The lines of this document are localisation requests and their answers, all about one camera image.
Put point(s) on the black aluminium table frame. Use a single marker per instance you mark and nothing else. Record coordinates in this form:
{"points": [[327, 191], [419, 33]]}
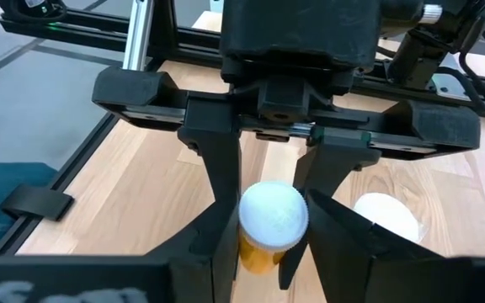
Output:
{"points": [[91, 38]]}

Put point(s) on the black device with green light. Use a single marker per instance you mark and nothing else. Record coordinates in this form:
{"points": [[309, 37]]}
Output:
{"points": [[36, 6]]}

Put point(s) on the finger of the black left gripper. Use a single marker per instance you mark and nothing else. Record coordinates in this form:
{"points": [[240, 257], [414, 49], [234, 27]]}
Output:
{"points": [[221, 168], [335, 162]]}

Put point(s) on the large amber pill bottle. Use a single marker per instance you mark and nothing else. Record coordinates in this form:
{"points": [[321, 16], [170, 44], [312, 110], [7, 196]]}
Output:
{"points": [[390, 214]]}

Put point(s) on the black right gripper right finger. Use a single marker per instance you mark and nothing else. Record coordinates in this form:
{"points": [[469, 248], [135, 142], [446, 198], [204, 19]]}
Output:
{"points": [[373, 261]]}

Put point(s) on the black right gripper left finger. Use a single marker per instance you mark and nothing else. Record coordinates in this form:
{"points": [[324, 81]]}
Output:
{"points": [[192, 269]]}

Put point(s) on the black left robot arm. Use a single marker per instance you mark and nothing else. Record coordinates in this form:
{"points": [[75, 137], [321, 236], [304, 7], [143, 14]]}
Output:
{"points": [[415, 54]]}

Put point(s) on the silver aluminium post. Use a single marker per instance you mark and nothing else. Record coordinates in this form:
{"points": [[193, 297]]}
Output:
{"points": [[138, 33]]}

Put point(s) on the black frame bracket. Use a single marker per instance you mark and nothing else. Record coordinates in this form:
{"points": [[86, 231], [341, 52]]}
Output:
{"points": [[36, 202]]}

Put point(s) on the small amber pill bottle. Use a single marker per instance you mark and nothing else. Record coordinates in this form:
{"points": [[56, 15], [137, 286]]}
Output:
{"points": [[274, 214]]}

